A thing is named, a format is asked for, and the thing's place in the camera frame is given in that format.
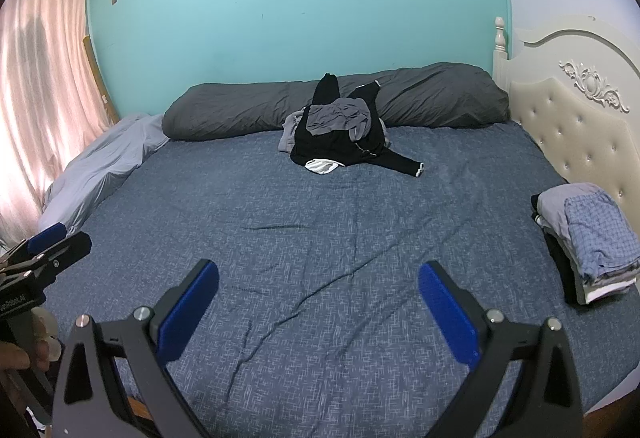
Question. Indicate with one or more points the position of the grey shorts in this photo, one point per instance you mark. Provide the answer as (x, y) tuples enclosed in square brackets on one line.
[(335, 117)]

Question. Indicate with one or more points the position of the white folded garment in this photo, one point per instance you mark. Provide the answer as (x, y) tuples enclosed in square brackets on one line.
[(605, 290)]

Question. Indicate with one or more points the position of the person's left hand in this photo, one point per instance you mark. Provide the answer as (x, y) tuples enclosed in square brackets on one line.
[(15, 357)]

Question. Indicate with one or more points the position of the blue patterned bed cover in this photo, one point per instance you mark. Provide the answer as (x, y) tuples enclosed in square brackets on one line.
[(300, 243)]

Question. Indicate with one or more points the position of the pink curtain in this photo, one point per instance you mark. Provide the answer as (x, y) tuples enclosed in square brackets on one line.
[(45, 92)]

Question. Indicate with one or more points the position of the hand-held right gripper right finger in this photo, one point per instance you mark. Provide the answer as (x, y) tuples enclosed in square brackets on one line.
[(447, 313)]

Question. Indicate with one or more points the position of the blue plaid folded shorts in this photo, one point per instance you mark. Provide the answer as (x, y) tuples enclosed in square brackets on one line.
[(600, 233)]

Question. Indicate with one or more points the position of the black long-sleeve garment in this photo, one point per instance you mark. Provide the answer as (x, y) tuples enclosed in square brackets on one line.
[(325, 147)]

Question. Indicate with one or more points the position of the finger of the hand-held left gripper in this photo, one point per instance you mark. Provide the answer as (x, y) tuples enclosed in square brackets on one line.
[(47, 235), (72, 248)]

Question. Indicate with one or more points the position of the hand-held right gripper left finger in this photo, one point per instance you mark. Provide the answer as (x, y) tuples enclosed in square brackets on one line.
[(192, 313)]

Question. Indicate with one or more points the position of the wooden window trim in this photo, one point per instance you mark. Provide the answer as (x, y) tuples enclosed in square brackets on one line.
[(95, 67)]

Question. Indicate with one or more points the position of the cream tufted headboard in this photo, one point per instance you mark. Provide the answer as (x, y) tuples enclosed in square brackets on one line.
[(560, 127)]

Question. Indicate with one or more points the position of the light grey-blue blanket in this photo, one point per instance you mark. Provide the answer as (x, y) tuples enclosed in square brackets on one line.
[(100, 167)]

